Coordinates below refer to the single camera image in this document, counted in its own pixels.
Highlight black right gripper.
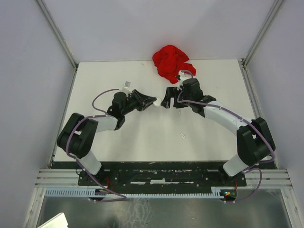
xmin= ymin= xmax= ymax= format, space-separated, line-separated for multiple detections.
xmin=161 ymin=87 xmax=192 ymax=109

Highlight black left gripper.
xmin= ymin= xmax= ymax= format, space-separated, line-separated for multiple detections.
xmin=122 ymin=89 xmax=157 ymax=116

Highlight white earbud charging case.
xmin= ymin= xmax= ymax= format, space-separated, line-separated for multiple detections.
xmin=153 ymin=98 xmax=162 ymax=107

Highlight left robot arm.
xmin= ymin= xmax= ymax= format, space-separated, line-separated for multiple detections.
xmin=57 ymin=90 xmax=162 ymax=185

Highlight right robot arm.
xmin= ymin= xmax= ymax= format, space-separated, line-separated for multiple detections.
xmin=161 ymin=78 xmax=276 ymax=186

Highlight red crumpled cloth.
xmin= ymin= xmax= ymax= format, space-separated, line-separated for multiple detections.
xmin=152 ymin=45 xmax=196 ymax=84

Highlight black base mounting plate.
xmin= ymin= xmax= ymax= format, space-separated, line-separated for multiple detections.
xmin=78 ymin=169 xmax=246 ymax=194

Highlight grey metal plate corner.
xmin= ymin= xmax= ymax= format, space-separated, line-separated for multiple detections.
xmin=38 ymin=212 xmax=68 ymax=228

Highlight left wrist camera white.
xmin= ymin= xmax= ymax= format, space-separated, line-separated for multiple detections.
xmin=122 ymin=81 xmax=132 ymax=95

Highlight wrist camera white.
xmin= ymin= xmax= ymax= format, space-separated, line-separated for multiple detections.
xmin=176 ymin=71 xmax=189 ymax=90
xmin=122 ymin=81 xmax=132 ymax=95

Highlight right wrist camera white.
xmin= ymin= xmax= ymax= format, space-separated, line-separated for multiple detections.
xmin=176 ymin=71 xmax=189 ymax=90

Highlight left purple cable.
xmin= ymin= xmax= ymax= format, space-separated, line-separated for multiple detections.
xmin=67 ymin=88 xmax=128 ymax=203

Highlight right aluminium frame post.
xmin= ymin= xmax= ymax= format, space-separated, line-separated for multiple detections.
xmin=241 ymin=0 xmax=285 ymax=68

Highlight aluminium frame post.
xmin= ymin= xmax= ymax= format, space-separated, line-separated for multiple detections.
xmin=241 ymin=0 xmax=285 ymax=68
xmin=35 ymin=0 xmax=79 ymax=69

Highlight left aluminium frame post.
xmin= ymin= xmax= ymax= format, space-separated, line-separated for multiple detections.
xmin=35 ymin=0 xmax=79 ymax=69

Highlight aluminium front rail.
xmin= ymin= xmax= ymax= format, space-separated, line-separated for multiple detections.
xmin=35 ymin=169 xmax=293 ymax=189

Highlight white slotted cable duct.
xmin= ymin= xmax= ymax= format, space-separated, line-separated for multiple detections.
xmin=45 ymin=188 xmax=224 ymax=199

